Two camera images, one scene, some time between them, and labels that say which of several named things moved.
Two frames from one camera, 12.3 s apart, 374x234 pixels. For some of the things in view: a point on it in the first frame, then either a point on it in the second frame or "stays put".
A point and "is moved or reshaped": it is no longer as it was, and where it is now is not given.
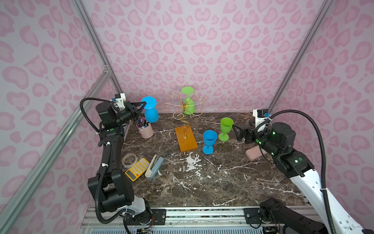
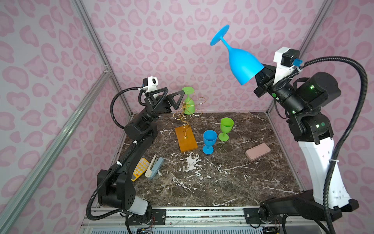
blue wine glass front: [210, 137] stays put
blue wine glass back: [151, 111] is moved or reshaped
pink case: [254, 153] stays put
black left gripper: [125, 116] to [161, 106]
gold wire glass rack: [186, 108] stays put
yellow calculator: [134, 173] stays put
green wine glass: [226, 126] stays put
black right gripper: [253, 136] to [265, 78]
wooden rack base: [186, 138] stays put
